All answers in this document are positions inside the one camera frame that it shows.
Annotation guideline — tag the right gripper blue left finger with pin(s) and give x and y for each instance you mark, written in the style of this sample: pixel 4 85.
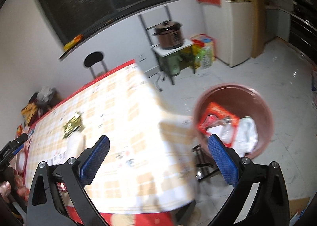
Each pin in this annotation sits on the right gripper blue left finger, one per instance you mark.
pixel 91 159

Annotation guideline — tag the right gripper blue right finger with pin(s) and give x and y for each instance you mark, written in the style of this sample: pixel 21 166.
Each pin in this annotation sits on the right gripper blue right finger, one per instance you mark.
pixel 223 160

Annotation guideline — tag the white plastic bag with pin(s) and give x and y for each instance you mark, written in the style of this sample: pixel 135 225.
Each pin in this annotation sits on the white plastic bag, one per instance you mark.
pixel 246 137

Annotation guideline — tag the white labelled plastic tray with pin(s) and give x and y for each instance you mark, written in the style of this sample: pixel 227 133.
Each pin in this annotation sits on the white labelled plastic tray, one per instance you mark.
pixel 57 157

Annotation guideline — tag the gold foil wrapper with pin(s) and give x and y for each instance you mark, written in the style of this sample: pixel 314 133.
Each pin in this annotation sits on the gold foil wrapper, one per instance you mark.
pixel 74 124

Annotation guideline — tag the red plastic snack tray wrapper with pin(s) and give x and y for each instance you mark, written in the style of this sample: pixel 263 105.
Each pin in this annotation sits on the red plastic snack tray wrapper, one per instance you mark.
pixel 217 120

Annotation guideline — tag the brown plastic trash bin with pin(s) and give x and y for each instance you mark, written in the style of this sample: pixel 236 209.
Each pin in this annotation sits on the brown plastic trash bin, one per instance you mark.
pixel 237 115

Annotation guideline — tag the person's left hand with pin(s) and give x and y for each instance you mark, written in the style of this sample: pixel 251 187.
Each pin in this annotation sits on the person's left hand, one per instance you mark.
pixel 18 187

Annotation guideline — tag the white plate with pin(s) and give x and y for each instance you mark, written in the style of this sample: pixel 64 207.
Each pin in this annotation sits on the white plate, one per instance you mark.
pixel 21 162

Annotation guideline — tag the plaid yellow tablecloth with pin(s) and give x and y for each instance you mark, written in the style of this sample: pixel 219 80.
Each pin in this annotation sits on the plaid yellow tablecloth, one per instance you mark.
pixel 149 170

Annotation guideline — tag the dark side stool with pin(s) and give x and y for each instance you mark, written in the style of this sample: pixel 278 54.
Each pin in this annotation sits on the dark side stool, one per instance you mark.
pixel 45 107

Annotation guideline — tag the clear crumpled plastic bag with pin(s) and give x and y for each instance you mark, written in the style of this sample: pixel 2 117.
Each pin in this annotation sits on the clear crumpled plastic bag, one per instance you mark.
pixel 45 94

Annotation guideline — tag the cardboard box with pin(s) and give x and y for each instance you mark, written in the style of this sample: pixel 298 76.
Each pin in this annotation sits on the cardboard box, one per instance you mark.
pixel 297 207

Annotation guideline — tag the black round-back chair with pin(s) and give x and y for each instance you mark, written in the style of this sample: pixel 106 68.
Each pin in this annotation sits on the black round-back chair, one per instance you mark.
pixel 93 59

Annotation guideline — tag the colourful shopping bag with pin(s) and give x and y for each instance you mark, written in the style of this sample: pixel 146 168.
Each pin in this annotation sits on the colourful shopping bag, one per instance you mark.
pixel 204 51

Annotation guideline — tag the green kettle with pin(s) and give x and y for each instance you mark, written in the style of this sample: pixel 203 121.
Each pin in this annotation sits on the green kettle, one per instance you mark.
pixel 173 63

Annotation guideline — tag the yellow orange snack packet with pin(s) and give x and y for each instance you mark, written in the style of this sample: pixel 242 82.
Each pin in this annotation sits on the yellow orange snack packet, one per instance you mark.
pixel 73 42

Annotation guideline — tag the white refrigerator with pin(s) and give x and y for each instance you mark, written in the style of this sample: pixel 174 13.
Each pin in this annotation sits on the white refrigerator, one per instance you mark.
pixel 231 24

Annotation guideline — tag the brown electric pressure cooker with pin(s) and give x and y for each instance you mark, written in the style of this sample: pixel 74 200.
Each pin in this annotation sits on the brown electric pressure cooker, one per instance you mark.
pixel 169 34

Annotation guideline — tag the black built-in oven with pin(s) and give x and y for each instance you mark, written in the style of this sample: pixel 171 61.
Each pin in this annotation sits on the black built-in oven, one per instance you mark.
pixel 303 28

